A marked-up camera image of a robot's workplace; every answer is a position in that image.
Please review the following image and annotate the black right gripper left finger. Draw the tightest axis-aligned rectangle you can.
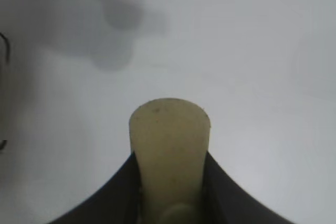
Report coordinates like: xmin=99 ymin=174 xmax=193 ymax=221
xmin=46 ymin=152 xmax=144 ymax=224

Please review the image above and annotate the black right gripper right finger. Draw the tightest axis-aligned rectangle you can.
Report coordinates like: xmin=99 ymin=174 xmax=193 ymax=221
xmin=201 ymin=150 xmax=293 ymax=224

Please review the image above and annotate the pale yellow egg yolk pastry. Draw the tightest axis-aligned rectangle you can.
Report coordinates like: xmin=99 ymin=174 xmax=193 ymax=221
xmin=128 ymin=97 xmax=212 ymax=224

